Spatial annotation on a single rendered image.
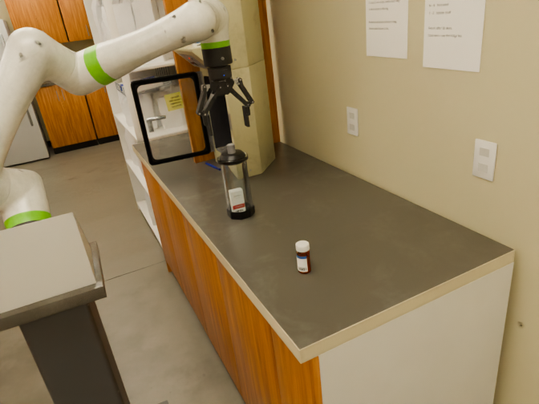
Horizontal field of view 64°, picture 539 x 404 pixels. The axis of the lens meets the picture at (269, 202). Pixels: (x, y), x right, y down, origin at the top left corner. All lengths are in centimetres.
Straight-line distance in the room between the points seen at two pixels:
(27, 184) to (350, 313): 102
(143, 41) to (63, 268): 69
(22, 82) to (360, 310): 107
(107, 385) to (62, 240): 57
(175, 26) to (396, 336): 101
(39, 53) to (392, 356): 122
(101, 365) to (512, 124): 144
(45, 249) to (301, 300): 72
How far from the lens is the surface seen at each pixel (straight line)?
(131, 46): 137
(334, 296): 115
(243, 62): 185
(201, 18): 128
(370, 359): 118
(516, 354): 163
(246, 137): 190
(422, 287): 119
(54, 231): 133
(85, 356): 160
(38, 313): 142
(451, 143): 148
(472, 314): 138
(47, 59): 138
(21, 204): 148
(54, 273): 139
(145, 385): 240
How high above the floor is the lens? 164
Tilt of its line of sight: 25 degrees down
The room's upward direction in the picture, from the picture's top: 7 degrees counter-clockwise
